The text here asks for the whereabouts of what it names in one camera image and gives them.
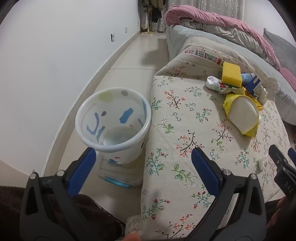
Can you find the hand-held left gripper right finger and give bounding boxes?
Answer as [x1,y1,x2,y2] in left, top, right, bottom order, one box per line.
[185,148,269,241]

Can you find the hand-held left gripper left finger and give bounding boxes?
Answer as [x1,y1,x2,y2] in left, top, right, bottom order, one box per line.
[20,148,96,241]

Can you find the white bin with coloured spots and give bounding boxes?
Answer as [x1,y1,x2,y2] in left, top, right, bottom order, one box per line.
[75,87,152,165]

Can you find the white tissue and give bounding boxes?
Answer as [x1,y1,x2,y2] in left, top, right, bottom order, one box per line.
[255,77,281,105]

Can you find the yellow packet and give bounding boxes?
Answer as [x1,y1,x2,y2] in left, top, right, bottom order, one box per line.
[222,87,263,137]

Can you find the blue carton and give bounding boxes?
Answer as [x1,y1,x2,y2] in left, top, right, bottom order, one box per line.
[244,75,264,98]

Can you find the white bottle red label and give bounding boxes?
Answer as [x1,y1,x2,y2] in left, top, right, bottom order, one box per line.
[203,76,245,93]

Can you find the yellow sponge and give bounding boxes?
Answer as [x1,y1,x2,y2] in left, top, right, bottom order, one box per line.
[221,62,242,88]

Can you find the person's right hand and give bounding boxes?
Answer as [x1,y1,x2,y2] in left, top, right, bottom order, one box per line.
[266,197,296,232]

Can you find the clear plastic box blue trim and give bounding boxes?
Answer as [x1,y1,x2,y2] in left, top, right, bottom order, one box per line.
[97,153,144,189]

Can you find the floral beige bed cover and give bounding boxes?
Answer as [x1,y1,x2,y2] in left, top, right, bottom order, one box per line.
[125,42,296,241]

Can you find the pink pillow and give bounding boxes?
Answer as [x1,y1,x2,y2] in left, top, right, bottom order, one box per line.
[279,67,296,93]

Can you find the dark brown clothing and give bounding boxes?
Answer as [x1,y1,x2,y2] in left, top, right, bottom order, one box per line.
[0,185,125,241]

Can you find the grey pillow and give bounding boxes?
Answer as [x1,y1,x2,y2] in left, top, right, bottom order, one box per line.
[263,28,296,75]

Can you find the grey bed sheet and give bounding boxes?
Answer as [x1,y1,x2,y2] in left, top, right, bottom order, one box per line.
[165,24,296,126]

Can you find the pink and grey quilt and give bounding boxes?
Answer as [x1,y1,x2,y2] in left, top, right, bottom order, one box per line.
[164,6,281,70]

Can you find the wooden rack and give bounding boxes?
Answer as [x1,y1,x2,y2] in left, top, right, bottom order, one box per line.
[147,9,155,36]

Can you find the white dotted curtain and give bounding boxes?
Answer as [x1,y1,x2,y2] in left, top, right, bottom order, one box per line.
[192,0,244,20]

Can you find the dark hanging clothes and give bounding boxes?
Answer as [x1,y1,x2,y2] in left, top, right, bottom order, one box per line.
[139,0,170,11]

